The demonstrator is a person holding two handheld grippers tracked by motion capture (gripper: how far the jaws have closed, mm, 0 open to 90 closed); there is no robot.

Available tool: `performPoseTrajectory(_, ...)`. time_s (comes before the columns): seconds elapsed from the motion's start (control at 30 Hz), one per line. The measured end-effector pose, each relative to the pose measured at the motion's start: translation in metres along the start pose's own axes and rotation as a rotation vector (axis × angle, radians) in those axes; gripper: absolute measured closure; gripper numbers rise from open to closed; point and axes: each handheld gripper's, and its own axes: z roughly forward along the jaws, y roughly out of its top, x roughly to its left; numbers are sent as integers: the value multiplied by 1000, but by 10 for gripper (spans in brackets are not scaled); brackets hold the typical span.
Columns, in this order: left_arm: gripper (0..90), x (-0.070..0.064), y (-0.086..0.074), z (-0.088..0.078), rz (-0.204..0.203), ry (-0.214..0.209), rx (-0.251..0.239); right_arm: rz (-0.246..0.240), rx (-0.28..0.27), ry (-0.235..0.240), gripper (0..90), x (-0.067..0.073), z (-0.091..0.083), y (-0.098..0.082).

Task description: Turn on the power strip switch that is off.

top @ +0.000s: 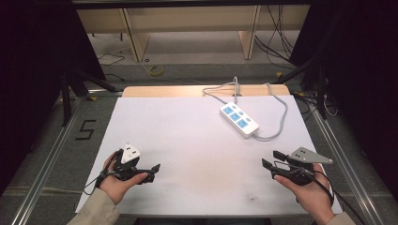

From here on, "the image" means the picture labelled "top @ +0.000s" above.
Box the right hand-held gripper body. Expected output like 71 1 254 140
273 146 334 187

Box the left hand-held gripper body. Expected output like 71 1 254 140
112 142 152 182

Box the person's left hand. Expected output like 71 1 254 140
99 150 148 206

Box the person's right hand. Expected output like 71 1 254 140
273 163 336 225

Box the white table mat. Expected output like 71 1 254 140
75 95 344 218

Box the white power strip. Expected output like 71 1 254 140
219 101 260 140

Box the black metal stand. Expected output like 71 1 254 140
59 67 117 128
274 57 329 120

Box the black curtain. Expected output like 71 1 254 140
0 0 107 196
289 0 398 201

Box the aluminium rail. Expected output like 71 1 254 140
307 98 385 225
10 96 86 225

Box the grey power strip cable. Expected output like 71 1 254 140
202 76 289 143

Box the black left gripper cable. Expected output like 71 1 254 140
83 149 124 197

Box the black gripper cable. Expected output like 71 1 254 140
308 169 368 225
83 149 124 197

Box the thin white cable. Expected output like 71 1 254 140
323 93 340 117

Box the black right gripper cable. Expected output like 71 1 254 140
308 169 368 225

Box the thin black floor cable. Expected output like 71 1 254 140
97 52 126 83

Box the bundle of black cables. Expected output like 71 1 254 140
253 4 297 65

